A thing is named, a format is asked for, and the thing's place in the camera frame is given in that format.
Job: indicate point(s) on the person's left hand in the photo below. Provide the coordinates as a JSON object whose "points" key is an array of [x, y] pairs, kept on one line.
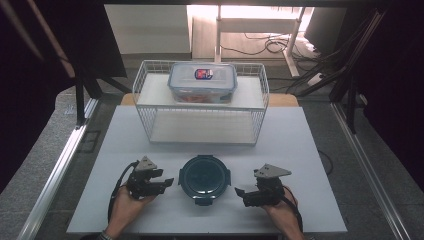
{"points": [[128, 210]]}

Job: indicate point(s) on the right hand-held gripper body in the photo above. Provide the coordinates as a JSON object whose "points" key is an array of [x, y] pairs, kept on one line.
{"points": [[270, 188]]}

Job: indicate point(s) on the round glass container teal lid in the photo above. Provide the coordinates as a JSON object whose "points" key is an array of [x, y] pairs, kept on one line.
{"points": [[204, 176]]}

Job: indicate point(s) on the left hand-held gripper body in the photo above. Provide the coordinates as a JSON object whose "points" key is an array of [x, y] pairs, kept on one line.
{"points": [[141, 188]]}

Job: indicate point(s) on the white cabinet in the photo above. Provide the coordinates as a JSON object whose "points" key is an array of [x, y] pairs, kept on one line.
{"points": [[146, 30]]}

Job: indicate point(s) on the white power strip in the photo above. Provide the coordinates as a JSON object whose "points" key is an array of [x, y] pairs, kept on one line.
{"points": [[316, 79]]}

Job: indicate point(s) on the white metal desk frame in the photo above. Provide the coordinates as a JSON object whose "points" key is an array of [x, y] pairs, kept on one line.
{"points": [[260, 25]]}

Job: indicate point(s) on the black metal stand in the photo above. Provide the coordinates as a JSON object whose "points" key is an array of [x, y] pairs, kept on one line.
{"points": [[351, 106], [80, 103]]}

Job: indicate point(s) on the person's right hand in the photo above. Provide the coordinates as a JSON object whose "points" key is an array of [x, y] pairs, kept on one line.
{"points": [[281, 213]]}

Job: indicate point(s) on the rectangular clear plastic food container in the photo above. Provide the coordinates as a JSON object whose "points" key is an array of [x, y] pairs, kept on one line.
{"points": [[186, 80]]}

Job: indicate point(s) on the wooden table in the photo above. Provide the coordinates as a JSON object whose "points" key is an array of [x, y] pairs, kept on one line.
{"points": [[283, 100]]}

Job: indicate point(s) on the aluminium frame rail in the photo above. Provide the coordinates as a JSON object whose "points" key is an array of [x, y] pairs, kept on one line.
{"points": [[53, 180], [366, 173]]}

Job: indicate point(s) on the wristwatch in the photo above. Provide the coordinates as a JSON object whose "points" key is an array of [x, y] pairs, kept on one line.
{"points": [[106, 236]]}

